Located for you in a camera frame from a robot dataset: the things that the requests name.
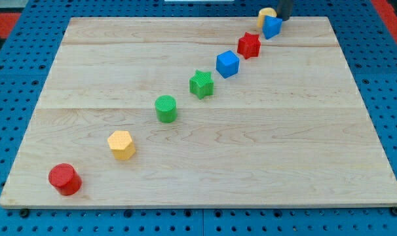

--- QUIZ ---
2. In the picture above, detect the green cylinder block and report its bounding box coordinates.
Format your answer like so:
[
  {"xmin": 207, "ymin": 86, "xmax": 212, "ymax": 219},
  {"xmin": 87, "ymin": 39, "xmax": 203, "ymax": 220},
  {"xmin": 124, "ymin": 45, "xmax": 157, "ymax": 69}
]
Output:
[{"xmin": 155, "ymin": 95, "xmax": 178, "ymax": 123}]

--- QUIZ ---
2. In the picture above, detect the blue triangle block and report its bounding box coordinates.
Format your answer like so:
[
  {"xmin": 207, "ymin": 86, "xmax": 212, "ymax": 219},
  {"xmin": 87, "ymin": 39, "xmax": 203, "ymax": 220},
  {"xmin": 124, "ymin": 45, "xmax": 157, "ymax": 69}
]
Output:
[{"xmin": 262, "ymin": 16, "xmax": 282, "ymax": 39}]

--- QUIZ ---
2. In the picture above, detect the red star block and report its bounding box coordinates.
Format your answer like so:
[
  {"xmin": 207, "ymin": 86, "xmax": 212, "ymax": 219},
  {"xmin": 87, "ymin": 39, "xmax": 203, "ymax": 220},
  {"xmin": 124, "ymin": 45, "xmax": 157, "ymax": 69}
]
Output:
[{"xmin": 237, "ymin": 32, "xmax": 261, "ymax": 60}]

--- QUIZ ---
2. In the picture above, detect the yellow hexagon block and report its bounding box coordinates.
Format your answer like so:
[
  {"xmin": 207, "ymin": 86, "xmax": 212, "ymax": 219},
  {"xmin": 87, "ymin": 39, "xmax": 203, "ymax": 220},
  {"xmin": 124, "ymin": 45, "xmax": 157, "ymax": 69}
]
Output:
[{"xmin": 107, "ymin": 130, "xmax": 136, "ymax": 161}]

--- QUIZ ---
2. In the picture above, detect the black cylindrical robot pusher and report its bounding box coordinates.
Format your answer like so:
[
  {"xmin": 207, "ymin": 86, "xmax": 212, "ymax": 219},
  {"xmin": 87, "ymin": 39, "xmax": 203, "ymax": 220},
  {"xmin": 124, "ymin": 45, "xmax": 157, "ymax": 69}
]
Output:
[{"xmin": 276, "ymin": 0, "xmax": 294, "ymax": 21}]

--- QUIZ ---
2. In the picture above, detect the red cylinder block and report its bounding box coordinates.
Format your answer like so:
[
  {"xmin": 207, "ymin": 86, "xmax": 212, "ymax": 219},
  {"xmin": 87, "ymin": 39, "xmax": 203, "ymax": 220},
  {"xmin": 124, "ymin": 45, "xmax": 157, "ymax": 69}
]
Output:
[{"xmin": 48, "ymin": 163, "xmax": 82, "ymax": 196}]

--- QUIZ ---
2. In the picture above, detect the green star block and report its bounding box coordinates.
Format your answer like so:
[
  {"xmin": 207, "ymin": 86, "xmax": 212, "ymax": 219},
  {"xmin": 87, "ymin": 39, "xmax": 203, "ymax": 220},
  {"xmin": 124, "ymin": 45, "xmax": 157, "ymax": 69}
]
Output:
[{"xmin": 189, "ymin": 70, "xmax": 214, "ymax": 100}]

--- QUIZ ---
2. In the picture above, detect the blue cube block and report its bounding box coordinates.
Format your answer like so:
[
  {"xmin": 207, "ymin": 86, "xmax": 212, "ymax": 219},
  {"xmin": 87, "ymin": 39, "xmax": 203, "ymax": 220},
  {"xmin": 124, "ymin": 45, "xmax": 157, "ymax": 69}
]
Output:
[{"xmin": 216, "ymin": 50, "xmax": 240, "ymax": 79}]

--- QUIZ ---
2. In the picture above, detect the wooden board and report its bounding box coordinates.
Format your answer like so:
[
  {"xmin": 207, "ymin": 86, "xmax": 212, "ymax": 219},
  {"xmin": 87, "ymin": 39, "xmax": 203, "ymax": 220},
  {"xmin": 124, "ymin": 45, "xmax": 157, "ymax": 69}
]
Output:
[{"xmin": 0, "ymin": 17, "xmax": 397, "ymax": 209}]

